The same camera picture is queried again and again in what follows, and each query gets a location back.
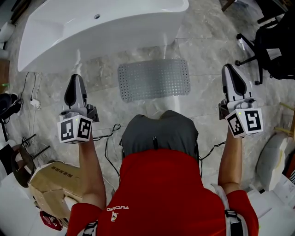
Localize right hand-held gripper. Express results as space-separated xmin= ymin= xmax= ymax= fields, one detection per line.
xmin=218 ymin=64 xmax=264 ymax=139

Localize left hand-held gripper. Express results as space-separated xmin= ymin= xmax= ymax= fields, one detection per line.
xmin=57 ymin=73 xmax=100 ymax=144

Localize grey rubber bath mat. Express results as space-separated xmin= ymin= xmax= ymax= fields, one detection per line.
xmin=117 ymin=59 xmax=191 ymax=102

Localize person's right forearm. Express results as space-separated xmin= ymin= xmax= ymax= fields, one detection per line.
xmin=218 ymin=131 xmax=244 ymax=195

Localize person's left forearm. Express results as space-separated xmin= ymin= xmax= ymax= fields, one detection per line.
xmin=78 ymin=133 xmax=108 ymax=211

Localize white bathtub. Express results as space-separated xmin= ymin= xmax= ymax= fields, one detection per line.
xmin=17 ymin=0 xmax=189 ymax=74

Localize black office chair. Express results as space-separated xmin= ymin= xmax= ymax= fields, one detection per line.
xmin=235 ymin=11 xmax=295 ymax=85

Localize black bundle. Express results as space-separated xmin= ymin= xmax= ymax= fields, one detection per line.
xmin=0 ymin=93 xmax=24 ymax=120

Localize wooden side table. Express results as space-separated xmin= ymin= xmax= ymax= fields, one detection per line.
xmin=274 ymin=101 xmax=295 ymax=139

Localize brown wooden board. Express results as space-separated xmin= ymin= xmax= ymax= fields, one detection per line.
xmin=0 ymin=59 xmax=11 ymax=88

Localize person's grey shorts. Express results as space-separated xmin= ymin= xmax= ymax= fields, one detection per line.
xmin=119 ymin=110 xmax=200 ymax=165

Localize brown cardboard box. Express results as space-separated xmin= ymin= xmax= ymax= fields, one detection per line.
xmin=27 ymin=160 xmax=97 ymax=219

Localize white round bin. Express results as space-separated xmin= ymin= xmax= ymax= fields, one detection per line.
xmin=0 ymin=22 xmax=16 ymax=43

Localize red printed bag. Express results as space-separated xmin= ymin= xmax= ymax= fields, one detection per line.
xmin=39 ymin=210 xmax=63 ymax=231

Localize person's red shirt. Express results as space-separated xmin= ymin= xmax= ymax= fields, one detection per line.
xmin=66 ymin=148 xmax=260 ymax=236

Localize white cabinet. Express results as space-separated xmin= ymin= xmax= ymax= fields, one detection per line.
xmin=248 ymin=175 xmax=295 ymax=236

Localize thin black power cable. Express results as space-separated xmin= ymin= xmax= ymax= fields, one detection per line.
xmin=19 ymin=71 xmax=37 ymax=104

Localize white shoulder strap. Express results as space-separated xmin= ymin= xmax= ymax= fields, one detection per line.
xmin=80 ymin=221 xmax=99 ymax=236
xmin=211 ymin=183 xmax=248 ymax=236

